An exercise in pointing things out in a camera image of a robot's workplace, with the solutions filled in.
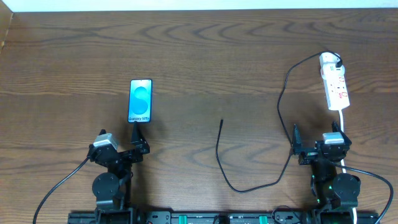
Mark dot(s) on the white power strip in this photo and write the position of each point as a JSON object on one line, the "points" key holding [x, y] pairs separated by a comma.
{"points": [[335, 87]]}

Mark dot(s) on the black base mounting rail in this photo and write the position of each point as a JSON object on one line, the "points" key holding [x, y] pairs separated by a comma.
{"points": [[165, 217]]}

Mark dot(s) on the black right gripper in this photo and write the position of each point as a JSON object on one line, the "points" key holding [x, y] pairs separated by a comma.
{"points": [[315, 149]]}

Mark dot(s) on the blue Galaxy smartphone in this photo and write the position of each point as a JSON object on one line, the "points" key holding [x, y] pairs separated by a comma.
{"points": [[140, 101]]}

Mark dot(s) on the white USB charger adapter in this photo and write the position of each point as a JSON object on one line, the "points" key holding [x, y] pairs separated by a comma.
{"points": [[331, 63]]}

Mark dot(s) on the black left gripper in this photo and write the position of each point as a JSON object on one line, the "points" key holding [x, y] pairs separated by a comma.
{"points": [[123, 155]]}

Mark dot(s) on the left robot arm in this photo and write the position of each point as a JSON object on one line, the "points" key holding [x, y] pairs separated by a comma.
{"points": [[112, 188]]}

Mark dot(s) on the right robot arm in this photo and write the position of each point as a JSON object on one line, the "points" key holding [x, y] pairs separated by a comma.
{"points": [[337, 193]]}

